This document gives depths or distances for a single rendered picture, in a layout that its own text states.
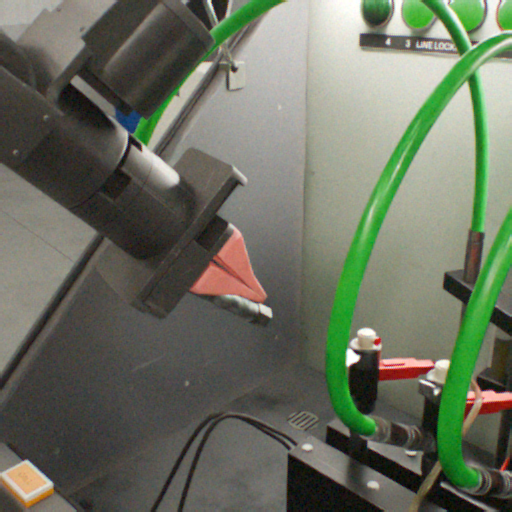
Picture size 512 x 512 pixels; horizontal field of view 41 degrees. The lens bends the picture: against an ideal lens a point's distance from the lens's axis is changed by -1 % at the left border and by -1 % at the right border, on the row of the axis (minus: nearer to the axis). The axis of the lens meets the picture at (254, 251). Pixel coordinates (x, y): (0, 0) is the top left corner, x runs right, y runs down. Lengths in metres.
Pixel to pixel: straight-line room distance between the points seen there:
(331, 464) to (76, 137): 0.43
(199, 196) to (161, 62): 0.09
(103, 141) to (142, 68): 0.04
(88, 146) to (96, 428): 0.56
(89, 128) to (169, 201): 0.06
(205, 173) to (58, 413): 0.48
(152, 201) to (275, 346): 0.70
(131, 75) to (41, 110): 0.06
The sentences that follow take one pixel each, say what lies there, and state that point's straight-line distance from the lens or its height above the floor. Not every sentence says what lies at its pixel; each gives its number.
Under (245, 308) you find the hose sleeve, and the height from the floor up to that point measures 1.12.
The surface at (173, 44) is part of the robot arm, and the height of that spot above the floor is 1.38.
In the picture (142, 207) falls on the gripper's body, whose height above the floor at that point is 1.29.
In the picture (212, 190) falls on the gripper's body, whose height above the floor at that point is 1.30.
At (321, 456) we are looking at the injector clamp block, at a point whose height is 0.98.
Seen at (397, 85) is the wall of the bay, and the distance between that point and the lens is 0.89.
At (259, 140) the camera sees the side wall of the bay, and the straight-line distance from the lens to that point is 0.92.
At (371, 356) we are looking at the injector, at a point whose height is 1.10.
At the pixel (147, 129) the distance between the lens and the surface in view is 0.56.
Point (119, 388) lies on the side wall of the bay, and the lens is 0.87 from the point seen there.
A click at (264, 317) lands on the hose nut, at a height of 1.11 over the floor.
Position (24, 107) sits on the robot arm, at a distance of 0.33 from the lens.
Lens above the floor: 1.41
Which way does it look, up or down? 22 degrees down
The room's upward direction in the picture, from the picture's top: straight up
